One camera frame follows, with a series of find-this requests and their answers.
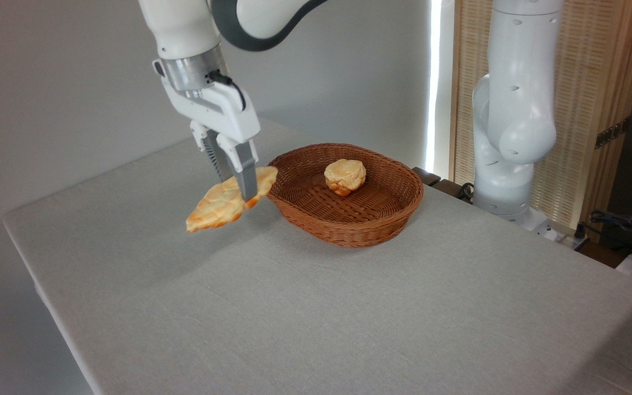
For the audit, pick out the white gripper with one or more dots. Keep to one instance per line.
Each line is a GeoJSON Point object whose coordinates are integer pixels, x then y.
{"type": "Point", "coordinates": [223, 115]}

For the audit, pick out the leaf-shaped bread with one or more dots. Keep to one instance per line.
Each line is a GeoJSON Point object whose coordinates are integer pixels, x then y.
{"type": "Point", "coordinates": [214, 208]}

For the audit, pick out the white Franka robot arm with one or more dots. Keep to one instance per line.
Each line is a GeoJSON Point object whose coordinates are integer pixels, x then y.
{"type": "Point", "coordinates": [179, 27]}

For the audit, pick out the round bread roll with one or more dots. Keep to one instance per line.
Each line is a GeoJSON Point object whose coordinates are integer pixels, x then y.
{"type": "Point", "coordinates": [344, 174]}

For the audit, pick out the brown wicker basket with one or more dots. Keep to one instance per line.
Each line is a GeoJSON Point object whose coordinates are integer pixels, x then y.
{"type": "Point", "coordinates": [349, 226]}

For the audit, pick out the grey tablecloth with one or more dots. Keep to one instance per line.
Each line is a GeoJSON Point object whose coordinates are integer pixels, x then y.
{"type": "Point", "coordinates": [349, 318]}

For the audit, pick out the black metal hinge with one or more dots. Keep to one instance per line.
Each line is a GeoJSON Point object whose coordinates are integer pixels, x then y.
{"type": "Point", "coordinates": [612, 133]}

